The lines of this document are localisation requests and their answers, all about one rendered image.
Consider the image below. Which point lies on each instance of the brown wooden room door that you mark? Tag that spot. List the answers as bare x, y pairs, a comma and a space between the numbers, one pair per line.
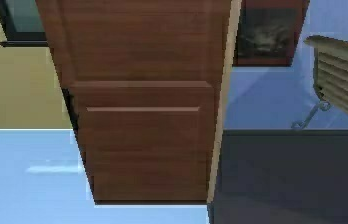
142, 100

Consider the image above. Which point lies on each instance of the red framed dark picture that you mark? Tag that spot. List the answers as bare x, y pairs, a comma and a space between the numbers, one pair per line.
267, 31

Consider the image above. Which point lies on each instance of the tan slatted bench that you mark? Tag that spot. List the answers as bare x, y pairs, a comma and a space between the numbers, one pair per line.
342, 76

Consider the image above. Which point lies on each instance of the black framed window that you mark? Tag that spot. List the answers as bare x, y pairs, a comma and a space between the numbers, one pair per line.
22, 20

